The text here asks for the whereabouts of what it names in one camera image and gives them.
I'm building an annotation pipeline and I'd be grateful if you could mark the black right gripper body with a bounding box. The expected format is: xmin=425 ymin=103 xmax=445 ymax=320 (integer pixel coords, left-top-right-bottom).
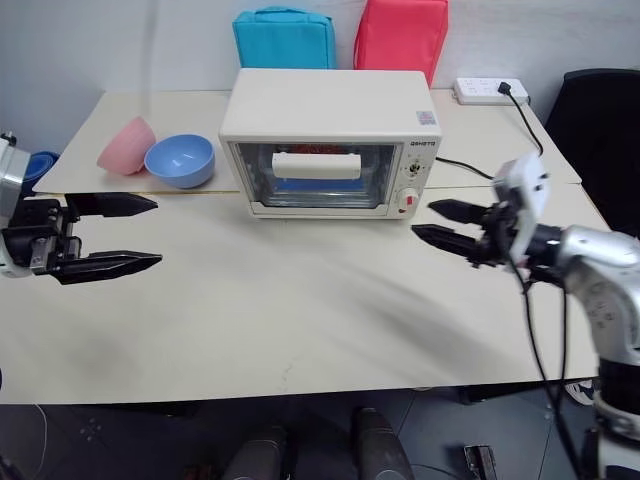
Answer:
xmin=466 ymin=201 xmax=520 ymax=270

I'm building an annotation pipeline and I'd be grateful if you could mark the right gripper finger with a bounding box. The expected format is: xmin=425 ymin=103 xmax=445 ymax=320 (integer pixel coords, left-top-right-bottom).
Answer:
xmin=410 ymin=224 xmax=481 ymax=261
xmin=428 ymin=198 xmax=490 ymax=227

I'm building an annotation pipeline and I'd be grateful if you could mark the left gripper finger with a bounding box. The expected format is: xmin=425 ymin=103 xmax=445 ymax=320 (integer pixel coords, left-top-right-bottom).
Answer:
xmin=49 ymin=251 xmax=164 ymax=287
xmin=64 ymin=193 xmax=160 ymax=222

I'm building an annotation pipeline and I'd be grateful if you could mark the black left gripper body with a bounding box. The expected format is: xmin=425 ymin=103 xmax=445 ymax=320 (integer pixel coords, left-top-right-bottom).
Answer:
xmin=1 ymin=197 xmax=83 ymax=275

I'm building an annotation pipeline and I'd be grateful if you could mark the blue round container stack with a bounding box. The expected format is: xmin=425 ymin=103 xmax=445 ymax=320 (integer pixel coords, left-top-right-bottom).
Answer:
xmin=22 ymin=149 xmax=62 ymax=197

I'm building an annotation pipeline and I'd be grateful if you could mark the cream toaster oven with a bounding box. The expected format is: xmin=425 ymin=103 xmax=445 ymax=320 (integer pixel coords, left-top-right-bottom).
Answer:
xmin=218 ymin=68 xmax=444 ymax=222

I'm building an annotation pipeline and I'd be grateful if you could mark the pink plastic bowl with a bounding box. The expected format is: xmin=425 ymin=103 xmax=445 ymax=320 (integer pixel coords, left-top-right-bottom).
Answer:
xmin=96 ymin=115 xmax=157 ymax=177

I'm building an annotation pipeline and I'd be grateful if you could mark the blue plastic bowl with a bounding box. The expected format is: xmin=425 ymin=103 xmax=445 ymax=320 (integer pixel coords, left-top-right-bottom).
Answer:
xmin=143 ymin=133 xmax=217 ymax=190

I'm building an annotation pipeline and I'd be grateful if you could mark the white power strip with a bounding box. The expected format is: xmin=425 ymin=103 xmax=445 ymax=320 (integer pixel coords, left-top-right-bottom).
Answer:
xmin=452 ymin=76 xmax=531 ymax=106

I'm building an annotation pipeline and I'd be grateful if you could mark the black office chair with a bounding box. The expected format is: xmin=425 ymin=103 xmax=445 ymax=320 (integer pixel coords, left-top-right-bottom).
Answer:
xmin=543 ymin=68 xmax=640 ymax=237

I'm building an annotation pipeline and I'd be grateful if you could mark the white sneaker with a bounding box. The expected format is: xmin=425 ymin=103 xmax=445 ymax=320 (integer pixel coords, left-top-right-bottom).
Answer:
xmin=566 ymin=379 xmax=599 ymax=407

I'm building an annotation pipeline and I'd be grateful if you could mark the red fabric bag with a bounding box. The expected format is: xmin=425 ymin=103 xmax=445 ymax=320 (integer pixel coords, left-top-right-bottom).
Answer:
xmin=352 ymin=0 xmax=450 ymax=87

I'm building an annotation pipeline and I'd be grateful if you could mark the dark rounded shape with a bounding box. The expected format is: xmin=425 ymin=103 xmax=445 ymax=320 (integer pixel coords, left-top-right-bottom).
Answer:
xmin=219 ymin=424 xmax=304 ymax=480
xmin=351 ymin=406 xmax=417 ymax=480

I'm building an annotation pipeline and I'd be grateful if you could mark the small black floor object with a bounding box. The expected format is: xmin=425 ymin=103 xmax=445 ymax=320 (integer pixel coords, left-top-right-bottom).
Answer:
xmin=463 ymin=442 xmax=500 ymax=475

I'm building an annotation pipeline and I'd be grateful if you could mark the blue fabric bag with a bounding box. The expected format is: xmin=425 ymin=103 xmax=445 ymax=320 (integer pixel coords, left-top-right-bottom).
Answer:
xmin=231 ymin=5 xmax=337 ymax=71

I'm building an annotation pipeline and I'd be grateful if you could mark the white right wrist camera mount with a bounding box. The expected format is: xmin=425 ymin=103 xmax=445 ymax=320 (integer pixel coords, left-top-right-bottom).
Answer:
xmin=492 ymin=151 xmax=551 ymax=269

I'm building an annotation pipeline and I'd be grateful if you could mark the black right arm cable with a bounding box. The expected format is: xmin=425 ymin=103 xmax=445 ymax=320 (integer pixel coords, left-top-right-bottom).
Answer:
xmin=505 ymin=247 xmax=594 ymax=480

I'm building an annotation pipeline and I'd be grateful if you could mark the black oven power cord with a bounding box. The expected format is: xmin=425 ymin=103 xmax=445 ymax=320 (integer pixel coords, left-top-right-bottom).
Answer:
xmin=435 ymin=92 xmax=545 ymax=181

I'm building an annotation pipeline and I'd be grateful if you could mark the cream oven door handle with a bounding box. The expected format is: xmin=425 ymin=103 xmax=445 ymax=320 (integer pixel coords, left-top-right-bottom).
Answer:
xmin=270 ymin=152 xmax=362 ymax=182

